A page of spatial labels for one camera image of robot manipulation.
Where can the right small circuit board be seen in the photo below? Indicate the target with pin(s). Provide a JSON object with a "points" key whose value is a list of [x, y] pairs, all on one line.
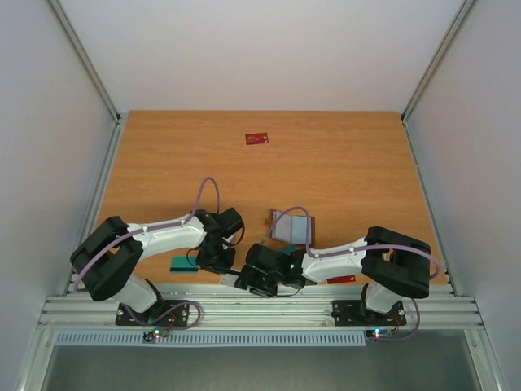
{"points": [[378, 334]]}

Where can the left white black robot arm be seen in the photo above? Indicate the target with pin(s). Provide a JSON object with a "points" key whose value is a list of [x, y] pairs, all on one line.
{"points": [[106, 259]]}

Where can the red VIP card near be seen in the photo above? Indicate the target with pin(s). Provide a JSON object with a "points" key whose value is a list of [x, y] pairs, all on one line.
{"points": [[342, 279]]}

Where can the red card far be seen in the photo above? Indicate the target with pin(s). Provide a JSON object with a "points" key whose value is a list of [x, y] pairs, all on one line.
{"points": [[256, 139]]}

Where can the left aluminium corner post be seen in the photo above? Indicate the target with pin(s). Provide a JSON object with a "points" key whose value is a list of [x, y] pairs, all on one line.
{"points": [[75, 41]]}

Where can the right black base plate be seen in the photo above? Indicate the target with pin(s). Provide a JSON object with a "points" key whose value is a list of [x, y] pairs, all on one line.
{"points": [[354, 313]]}

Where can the grey slotted cable duct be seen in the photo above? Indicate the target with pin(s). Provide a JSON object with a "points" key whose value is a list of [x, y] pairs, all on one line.
{"points": [[215, 339]]}

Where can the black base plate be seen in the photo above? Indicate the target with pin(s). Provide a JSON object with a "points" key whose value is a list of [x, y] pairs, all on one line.
{"points": [[167, 312], [354, 313]]}

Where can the white card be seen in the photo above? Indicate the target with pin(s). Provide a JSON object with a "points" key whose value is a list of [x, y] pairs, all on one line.
{"points": [[228, 280]]}

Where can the left small circuit board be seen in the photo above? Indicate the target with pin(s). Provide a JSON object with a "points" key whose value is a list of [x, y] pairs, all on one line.
{"points": [[154, 335]]}

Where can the teal card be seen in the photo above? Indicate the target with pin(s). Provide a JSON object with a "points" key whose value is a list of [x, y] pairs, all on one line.
{"points": [[183, 265], [289, 249]]}

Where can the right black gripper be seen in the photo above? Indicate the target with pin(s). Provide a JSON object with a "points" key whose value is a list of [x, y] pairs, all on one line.
{"points": [[250, 283]]}

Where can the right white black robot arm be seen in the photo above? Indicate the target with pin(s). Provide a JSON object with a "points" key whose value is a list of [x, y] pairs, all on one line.
{"points": [[399, 266]]}

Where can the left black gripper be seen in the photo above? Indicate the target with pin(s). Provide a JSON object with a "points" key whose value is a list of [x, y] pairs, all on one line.
{"points": [[221, 268]]}

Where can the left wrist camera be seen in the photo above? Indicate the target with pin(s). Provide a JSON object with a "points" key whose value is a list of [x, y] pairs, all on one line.
{"points": [[233, 238]]}

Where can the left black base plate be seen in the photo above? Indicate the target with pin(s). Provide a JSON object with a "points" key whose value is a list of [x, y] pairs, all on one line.
{"points": [[167, 312]]}

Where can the small circuit board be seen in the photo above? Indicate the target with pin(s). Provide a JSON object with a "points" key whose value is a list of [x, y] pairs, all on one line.
{"points": [[154, 335], [378, 334]]}

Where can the aluminium corner post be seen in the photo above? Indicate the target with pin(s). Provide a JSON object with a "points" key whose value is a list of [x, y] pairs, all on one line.
{"points": [[455, 27], [75, 41]]}

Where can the brown leather card holder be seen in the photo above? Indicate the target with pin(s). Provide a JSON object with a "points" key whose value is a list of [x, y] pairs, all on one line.
{"points": [[292, 229]]}

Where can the right aluminium corner post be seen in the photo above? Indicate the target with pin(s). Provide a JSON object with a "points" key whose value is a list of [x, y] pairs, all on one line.
{"points": [[455, 27]]}

